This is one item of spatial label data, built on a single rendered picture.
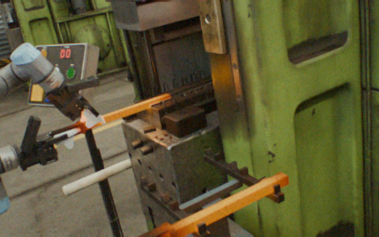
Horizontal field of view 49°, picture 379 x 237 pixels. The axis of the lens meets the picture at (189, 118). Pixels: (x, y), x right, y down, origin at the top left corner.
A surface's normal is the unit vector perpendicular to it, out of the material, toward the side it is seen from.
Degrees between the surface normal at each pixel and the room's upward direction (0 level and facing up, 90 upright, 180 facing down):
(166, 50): 90
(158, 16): 90
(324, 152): 90
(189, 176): 90
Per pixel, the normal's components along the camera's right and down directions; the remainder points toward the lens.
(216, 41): -0.82, 0.33
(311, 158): 0.54, 0.22
